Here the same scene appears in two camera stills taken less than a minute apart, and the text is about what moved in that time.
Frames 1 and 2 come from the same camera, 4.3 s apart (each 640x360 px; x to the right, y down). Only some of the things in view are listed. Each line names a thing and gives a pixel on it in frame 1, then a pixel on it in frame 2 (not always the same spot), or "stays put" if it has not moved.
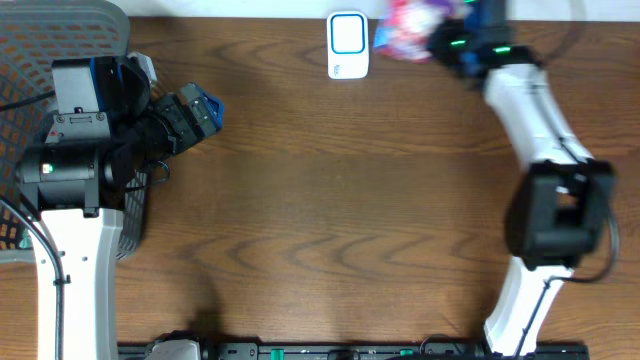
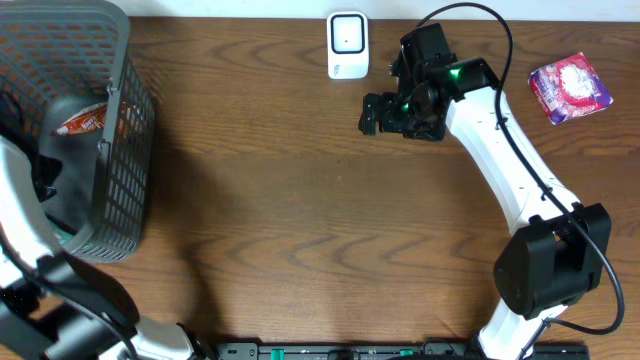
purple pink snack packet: (404, 28) -> (569, 87)
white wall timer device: (348, 44) stays put
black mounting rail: (383, 351) stays put
